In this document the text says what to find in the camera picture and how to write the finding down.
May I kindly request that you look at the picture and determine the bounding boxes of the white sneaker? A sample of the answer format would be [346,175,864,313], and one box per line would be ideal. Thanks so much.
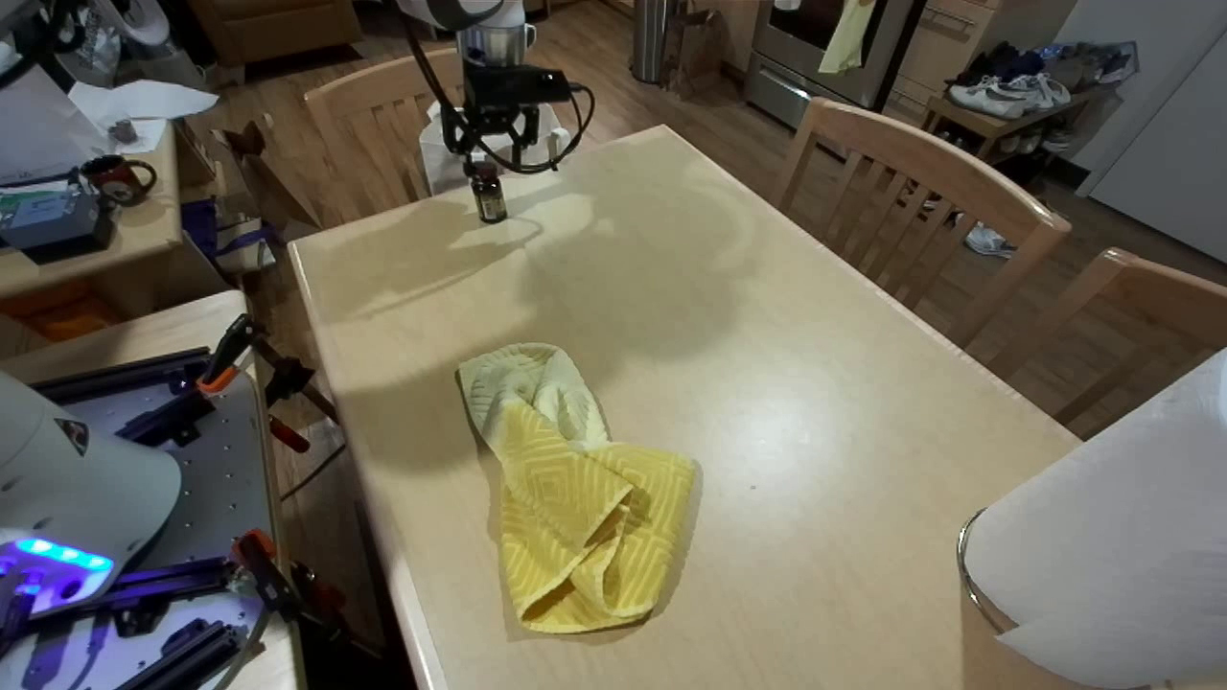
[964,220,1024,270]

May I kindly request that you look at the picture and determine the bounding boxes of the black round cup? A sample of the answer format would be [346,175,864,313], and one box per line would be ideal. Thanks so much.
[82,155,160,211]

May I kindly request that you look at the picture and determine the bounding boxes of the grey kitchen appliance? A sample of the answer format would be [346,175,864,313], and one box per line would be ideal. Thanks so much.
[744,0,930,132]

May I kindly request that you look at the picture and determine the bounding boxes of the grey electronic device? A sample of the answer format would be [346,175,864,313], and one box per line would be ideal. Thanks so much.
[0,173,118,263]

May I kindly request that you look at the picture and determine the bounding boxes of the black orange clamp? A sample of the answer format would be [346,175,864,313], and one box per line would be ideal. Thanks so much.
[228,524,358,647]
[114,312,337,459]

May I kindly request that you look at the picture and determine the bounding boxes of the black cable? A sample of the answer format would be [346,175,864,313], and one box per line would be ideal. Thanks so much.
[402,14,600,175]

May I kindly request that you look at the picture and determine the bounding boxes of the wooden drawer cabinet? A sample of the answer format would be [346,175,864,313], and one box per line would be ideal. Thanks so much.
[881,0,1009,125]

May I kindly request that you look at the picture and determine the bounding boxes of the white door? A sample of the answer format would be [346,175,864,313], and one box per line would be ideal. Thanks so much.
[1049,0,1227,270]

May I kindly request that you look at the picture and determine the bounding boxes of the wooden side desk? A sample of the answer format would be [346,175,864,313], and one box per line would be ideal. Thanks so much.
[0,73,228,312]

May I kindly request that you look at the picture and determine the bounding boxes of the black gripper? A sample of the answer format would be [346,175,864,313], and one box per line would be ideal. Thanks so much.
[458,56,576,179]

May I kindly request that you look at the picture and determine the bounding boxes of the hanging yellow towel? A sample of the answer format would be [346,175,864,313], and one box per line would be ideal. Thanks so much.
[813,0,881,82]

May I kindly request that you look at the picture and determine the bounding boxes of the dark blue shoes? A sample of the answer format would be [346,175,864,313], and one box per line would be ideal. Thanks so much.
[960,40,1144,92]

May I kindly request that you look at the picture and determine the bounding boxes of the yellow cloth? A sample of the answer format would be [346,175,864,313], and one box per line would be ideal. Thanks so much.
[452,337,703,640]

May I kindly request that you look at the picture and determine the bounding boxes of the white paper towel roll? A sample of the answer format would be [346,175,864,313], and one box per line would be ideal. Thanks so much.
[954,346,1227,690]

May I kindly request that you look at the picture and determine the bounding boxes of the wooden shoe rack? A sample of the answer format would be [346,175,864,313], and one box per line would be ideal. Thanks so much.
[916,77,1114,167]

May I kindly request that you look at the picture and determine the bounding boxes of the white sneakers pair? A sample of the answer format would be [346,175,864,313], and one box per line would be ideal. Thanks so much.
[945,68,1078,125]

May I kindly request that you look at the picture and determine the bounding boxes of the metal trash can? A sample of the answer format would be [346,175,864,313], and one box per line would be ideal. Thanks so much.
[628,0,678,89]

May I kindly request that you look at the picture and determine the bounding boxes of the brown glass bottle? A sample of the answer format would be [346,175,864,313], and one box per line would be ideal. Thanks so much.
[468,156,514,231]

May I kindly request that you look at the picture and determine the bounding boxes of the white paper sheet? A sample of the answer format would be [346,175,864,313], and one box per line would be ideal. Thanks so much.
[64,77,223,160]

